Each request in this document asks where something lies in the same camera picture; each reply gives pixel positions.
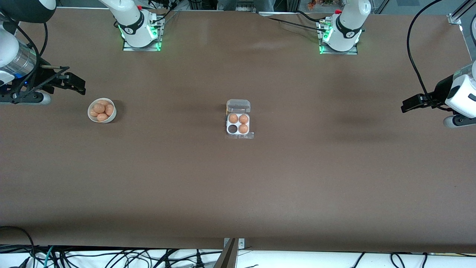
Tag clear plastic egg box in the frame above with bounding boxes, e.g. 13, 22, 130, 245
226, 99, 255, 140

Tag white round bowl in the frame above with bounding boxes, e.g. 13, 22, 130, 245
87, 98, 117, 124

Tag dark grey beam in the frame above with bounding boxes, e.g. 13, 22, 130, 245
213, 238, 239, 268

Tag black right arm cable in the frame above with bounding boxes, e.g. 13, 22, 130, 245
13, 20, 49, 90

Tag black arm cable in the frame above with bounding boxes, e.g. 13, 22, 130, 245
13, 20, 49, 90
406, 0, 453, 111

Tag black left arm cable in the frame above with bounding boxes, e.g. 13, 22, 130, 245
406, 0, 453, 111

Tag aluminium frame profile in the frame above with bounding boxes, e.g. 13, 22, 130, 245
447, 0, 476, 61

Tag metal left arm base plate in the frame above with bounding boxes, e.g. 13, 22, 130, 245
318, 19, 359, 55

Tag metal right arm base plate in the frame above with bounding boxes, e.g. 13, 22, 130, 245
122, 14, 164, 52

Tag black base cable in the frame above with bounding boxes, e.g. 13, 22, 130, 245
148, 0, 180, 23

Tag black cable on table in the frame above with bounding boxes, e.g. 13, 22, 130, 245
266, 16, 323, 32
296, 10, 325, 23

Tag black looping cable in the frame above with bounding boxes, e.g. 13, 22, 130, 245
0, 225, 36, 268

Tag teal cable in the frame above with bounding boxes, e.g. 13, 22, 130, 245
44, 246, 56, 268

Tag small metal bracket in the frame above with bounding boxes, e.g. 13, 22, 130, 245
223, 238, 245, 250

